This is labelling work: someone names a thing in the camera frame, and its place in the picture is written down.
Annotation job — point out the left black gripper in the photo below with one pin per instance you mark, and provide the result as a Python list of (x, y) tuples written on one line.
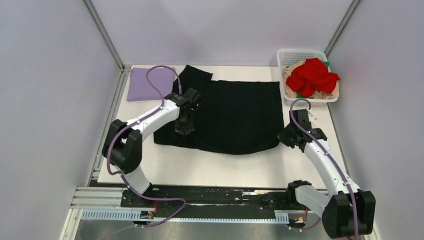
[(185, 130)]

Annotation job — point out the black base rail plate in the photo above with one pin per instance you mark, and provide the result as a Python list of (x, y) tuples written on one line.
[(215, 202)]

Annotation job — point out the white plastic basket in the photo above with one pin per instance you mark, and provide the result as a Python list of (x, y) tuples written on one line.
[(304, 76)]

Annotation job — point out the right aluminium corner post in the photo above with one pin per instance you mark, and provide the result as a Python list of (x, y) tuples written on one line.
[(354, 4)]

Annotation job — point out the aluminium corner post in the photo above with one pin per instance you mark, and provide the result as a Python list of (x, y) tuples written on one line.
[(354, 4), (92, 11)]

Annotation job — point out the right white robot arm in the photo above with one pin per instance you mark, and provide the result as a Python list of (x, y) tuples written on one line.
[(346, 210)]

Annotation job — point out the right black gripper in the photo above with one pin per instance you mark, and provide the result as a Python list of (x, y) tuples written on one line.
[(282, 137)]

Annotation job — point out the beige t shirt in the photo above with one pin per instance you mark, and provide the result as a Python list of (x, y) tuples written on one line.
[(323, 94)]

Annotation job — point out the black t shirt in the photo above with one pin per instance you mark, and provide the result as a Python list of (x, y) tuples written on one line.
[(235, 118)]

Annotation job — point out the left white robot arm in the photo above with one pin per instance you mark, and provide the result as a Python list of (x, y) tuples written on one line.
[(122, 148)]

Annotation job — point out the folded purple t shirt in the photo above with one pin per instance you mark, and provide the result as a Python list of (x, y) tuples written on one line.
[(140, 89)]

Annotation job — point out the aluminium frame rail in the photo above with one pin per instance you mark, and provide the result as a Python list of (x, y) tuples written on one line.
[(97, 198)]

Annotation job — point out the red t shirt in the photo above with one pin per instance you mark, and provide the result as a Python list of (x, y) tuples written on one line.
[(313, 78)]

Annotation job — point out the left aluminium corner post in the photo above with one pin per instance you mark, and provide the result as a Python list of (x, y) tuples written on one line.
[(92, 11)]

